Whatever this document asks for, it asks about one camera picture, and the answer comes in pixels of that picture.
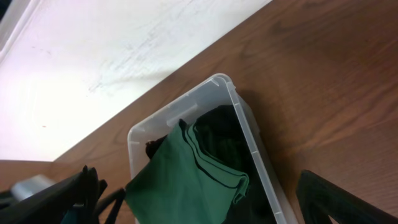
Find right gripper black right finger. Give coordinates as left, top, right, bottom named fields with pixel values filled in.
left=296, top=170, right=397, bottom=224

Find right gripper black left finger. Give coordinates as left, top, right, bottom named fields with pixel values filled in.
left=1, top=167, right=108, bottom=224

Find green cloth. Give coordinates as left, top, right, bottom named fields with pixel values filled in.
left=125, top=119, right=249, bottom=223

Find black cloth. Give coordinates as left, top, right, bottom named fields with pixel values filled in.
left=146, top=105, right=275, bottom=223

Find clear plastic storage bin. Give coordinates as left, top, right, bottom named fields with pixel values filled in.
left=127, top=73, right=298, bottom=224

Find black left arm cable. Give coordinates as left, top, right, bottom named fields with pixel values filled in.
left=93, top=187, right=127, bottom=224

